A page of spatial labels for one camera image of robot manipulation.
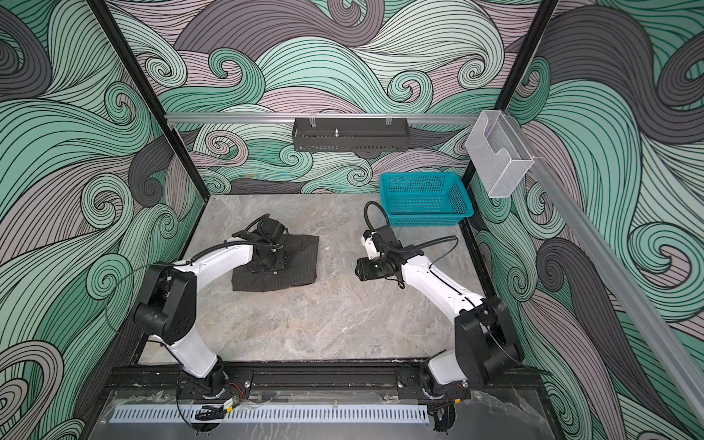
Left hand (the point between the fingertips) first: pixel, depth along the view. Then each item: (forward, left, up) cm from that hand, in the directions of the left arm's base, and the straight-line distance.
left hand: (277, 263), depth 93 cm
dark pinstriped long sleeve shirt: (-1, -9, -1) cm, 9 cm away
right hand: (-5, -30, +5) cm, 30 cm away
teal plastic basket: (+36, -58, -3) cm, 68 cm away
